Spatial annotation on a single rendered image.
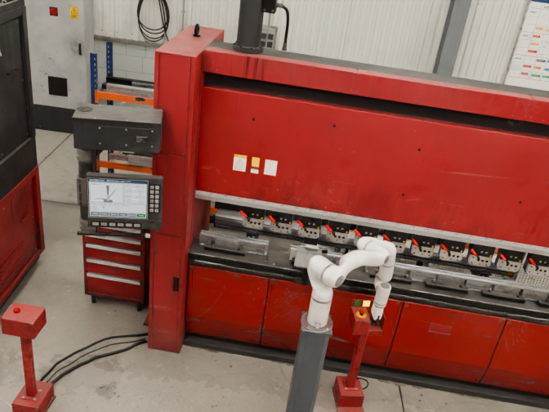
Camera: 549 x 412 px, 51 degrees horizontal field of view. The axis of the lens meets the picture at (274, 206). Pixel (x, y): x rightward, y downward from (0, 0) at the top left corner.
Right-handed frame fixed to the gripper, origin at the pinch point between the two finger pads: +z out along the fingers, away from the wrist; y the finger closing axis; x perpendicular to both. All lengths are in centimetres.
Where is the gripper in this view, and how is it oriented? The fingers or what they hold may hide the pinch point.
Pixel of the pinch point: (374, 320)
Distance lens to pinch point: 405.1
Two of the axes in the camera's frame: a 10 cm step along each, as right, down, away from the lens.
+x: 9.9, 0.7, 1.2
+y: 0.6, 5.5, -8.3
